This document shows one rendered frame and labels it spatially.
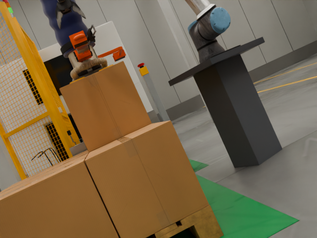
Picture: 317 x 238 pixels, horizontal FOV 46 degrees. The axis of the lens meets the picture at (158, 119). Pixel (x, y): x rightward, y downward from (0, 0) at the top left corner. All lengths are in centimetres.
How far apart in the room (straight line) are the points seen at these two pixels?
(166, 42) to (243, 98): 984
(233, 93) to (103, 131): 89
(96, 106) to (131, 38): 998
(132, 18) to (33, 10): 303
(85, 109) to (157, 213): 83
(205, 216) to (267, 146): 105
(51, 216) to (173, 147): 57
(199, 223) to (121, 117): 82
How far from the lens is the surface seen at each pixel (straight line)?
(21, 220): 161
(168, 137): 157
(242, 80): 255
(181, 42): 593
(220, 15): 242
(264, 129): 259
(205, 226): 166
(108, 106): 216
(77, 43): 187
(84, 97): 217
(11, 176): 360
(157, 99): 342
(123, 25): 1218
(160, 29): 1232
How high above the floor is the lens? 62
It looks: 2 degrees down
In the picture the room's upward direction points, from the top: 25 degrees counter-clockwise
